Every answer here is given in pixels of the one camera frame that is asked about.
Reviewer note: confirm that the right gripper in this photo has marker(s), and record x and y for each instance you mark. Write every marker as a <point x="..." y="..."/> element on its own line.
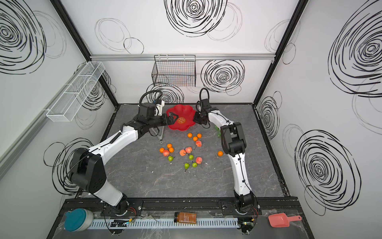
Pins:
<point x="199" y="116"/>

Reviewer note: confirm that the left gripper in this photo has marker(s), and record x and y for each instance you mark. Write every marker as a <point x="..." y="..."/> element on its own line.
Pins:
<point x="166" y="119"/>

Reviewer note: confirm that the red flower-shaped fruit bowl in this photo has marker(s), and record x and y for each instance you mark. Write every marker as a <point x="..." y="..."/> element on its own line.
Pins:
<point x="185" y="115"/>

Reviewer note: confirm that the green fake grape bunch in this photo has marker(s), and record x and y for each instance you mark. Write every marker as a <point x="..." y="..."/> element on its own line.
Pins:
<point x="218" y="131"/>

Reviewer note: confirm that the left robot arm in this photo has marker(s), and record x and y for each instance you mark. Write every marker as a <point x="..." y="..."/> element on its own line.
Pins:
<point x="87" y="167"/>

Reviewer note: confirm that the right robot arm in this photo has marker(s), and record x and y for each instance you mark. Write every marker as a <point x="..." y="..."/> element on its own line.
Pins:
<point x="234" y="146"/>

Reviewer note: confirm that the metal kitchen tongs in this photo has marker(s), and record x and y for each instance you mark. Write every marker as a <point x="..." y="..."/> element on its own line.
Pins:
<point x="160" y="134"/>

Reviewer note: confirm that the pink plastic scoop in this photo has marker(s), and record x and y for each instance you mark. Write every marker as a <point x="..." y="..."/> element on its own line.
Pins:
<point x="281" y="220"/>

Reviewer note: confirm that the teal lidded container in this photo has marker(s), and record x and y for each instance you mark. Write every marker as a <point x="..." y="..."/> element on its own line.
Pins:
<point x="78" y="220"/>

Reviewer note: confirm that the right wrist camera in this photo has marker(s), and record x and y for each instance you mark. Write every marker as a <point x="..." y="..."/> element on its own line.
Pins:
<point x="203" y="105"/>

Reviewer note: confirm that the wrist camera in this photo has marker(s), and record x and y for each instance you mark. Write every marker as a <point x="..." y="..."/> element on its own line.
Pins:
<point x="203" y="105"/>
<point x="150" y="110"/>

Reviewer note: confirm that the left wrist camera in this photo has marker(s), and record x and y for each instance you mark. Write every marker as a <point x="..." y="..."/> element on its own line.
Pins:
<point x="150" y="110"/>

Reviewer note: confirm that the black wire basket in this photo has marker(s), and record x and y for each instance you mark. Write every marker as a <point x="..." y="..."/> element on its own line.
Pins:
<point x="177" y="70"/>

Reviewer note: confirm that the white slotted cable duct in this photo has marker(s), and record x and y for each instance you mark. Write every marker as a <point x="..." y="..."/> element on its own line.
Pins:
<point x="202" y="223"/>

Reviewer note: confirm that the white mesh wall shelf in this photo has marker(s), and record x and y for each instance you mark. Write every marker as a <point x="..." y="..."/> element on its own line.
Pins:
<point x="83" y="91"/>

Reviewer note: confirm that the black mounting rail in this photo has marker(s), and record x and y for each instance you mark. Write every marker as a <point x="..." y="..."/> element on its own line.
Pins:
<point x="225" y="206"/>

